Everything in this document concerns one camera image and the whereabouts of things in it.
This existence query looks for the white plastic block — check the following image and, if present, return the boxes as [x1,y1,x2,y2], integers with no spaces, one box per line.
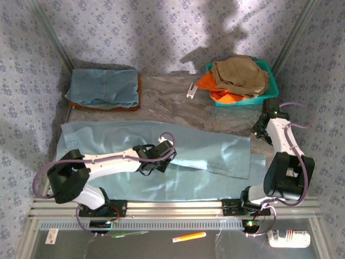
[186,82,197,100]

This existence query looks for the black controller board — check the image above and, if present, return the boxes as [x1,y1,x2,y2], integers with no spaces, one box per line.
[241,220,261,233]
[89,220,112,230]

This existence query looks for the teal plastic basket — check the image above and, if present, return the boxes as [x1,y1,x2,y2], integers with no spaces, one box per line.
[206,60,280,107]

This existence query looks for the tan khaki trousers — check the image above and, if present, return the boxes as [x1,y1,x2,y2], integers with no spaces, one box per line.
[210,55,270,98]

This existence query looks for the white can with flag print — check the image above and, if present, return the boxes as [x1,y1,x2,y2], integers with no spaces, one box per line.
[266,229,311,248]

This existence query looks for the white tag with red mark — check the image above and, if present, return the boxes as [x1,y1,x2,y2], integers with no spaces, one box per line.
[45,228,59,245]

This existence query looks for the aluminium mounting rail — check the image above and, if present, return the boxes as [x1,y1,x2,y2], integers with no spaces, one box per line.
[28,195,323,219]

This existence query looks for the aluminium corner post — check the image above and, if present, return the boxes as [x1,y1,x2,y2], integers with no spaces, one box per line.
[271,0,321,73]
[26,0,75,71]

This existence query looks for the orange trousers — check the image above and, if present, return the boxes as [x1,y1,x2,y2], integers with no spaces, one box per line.
[196,74,249,105]

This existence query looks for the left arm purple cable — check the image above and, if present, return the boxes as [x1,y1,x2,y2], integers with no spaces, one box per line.
[32,132,177,238]

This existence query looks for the orange marker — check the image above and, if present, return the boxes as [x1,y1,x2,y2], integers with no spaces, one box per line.
[172,231,207,243]

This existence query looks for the denim blue trousers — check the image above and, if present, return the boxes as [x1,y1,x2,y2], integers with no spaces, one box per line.
[65,68,140,110]

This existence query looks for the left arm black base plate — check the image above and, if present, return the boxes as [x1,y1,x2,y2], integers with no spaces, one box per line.
[78,200,128,218]

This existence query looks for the grey slotted cable duct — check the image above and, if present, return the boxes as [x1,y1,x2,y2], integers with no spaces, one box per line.
[39,221,247,231]

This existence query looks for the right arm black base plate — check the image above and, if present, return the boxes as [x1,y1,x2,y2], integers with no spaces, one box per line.
[222,199,272,216]

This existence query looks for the green pen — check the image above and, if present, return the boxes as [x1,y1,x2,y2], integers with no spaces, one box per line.
[112,230,149,238]

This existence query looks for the right black controller board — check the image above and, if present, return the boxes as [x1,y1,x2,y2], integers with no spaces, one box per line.
[241,220,261,233]

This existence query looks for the light blue trousers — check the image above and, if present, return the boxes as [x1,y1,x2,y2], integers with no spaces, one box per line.
[55,120,267,202]

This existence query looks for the left black controller board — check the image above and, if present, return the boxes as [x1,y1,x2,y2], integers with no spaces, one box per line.
[89,220,112,230]

